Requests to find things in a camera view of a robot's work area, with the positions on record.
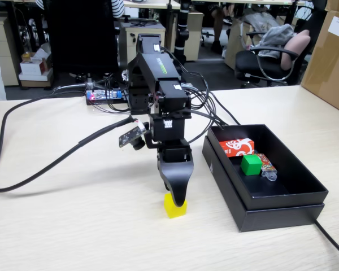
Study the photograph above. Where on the yellow wooden cube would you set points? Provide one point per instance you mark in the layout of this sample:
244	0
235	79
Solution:
172	211

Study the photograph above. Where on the grey cloth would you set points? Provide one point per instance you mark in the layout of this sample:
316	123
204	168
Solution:
277	36

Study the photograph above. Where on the white carton with red side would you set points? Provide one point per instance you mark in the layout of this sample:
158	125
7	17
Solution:
31	67

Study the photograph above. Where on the beige desk top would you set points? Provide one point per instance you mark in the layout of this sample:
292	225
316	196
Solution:
152	4

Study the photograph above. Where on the green wooden cube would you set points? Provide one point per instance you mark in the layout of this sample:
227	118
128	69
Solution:
250	166

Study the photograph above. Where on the flat beige carton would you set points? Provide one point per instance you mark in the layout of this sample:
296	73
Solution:
35	82

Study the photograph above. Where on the person in striped shirt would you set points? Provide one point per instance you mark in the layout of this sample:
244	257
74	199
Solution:
117	8

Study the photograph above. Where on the black office chair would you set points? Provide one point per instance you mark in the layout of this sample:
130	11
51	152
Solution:
248	63

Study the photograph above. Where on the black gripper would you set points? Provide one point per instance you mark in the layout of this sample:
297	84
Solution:
169	132

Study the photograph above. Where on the pink cushion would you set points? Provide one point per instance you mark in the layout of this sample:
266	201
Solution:
295	48

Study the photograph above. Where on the orange box with white print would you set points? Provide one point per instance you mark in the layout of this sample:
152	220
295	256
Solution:
237	146

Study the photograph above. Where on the black cardboard box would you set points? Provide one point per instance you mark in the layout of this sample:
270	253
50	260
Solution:
293	169

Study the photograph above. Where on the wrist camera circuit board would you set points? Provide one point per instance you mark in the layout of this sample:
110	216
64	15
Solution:
130	137

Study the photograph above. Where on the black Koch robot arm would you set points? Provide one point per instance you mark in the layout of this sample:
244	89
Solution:
158	67

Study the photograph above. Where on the black jointed pole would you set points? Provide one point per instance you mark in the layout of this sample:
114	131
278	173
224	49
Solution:
182	34

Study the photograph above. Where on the beige drawer cabinet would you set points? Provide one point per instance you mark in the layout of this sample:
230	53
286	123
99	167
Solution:
2	56

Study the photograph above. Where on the black rectangular box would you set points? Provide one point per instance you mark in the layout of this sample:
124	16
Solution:
271	218

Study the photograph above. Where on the narrow beige cabinet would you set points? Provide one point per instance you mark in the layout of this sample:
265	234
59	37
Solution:
195	36

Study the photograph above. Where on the black monitor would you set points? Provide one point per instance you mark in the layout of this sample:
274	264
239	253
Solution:
82	36

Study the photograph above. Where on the large cardboard box white label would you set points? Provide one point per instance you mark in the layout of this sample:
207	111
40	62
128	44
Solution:
327	70

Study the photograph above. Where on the person's bare legs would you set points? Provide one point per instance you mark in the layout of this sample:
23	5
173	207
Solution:
218	28

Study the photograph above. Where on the open white carton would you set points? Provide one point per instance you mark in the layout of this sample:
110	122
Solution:
41	52

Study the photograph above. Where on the robot controller circuit board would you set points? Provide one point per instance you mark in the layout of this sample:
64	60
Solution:
104	95

